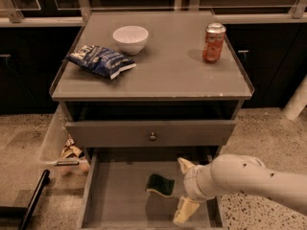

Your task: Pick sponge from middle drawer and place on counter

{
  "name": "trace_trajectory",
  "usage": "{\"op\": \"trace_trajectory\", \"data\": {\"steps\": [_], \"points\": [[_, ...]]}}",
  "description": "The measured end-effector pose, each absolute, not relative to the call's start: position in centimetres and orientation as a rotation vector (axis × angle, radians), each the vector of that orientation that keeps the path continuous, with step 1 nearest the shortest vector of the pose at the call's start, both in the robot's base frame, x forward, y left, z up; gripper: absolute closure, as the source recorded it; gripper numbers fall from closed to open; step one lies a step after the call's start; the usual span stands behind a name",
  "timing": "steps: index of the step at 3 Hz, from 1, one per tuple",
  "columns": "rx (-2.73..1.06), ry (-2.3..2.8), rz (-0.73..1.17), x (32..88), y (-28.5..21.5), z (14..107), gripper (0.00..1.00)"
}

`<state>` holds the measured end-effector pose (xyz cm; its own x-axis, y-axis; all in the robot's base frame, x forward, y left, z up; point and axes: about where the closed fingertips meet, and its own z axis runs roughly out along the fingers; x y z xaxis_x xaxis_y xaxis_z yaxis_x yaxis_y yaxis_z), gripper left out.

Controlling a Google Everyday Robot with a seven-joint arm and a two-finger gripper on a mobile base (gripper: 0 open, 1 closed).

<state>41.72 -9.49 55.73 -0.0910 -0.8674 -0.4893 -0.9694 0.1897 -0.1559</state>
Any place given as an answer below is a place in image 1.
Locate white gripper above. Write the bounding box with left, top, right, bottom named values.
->
left=173, top=157, right=214, bottom=224

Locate green yellow sponge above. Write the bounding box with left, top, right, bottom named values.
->
left=146, top=173, right=175, bottom=197

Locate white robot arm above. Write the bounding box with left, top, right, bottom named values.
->
left=173, top=154, right=307, bottom=224

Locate grey open middle drawer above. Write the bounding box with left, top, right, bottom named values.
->
left=77, top=149, right=227, bottom=230

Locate grey drawer cabinet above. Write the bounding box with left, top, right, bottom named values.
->
left=51, top=11, right=253, bottom=160

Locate grey top drawer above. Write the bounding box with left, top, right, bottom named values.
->
left=66, top=120, right=236, bottom=148

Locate clear plastic storage bin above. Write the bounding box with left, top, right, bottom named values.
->
left=39, top=107, right=89, bottom=177

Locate orange soda can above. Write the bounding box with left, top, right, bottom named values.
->
left=202, top=22, right=226, bottom=63

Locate blue chip bag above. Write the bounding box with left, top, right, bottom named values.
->
left=66, top=45, right=136, bottom=80

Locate white ceramic bowl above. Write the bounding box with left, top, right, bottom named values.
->
left=113, top=26, right=149, bottom=56

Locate white post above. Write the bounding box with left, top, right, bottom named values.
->
left=282, top=76, right=307, bottom=121

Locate black bar handle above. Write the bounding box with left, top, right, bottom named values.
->
left=17, top=170, right=50, bottom=230

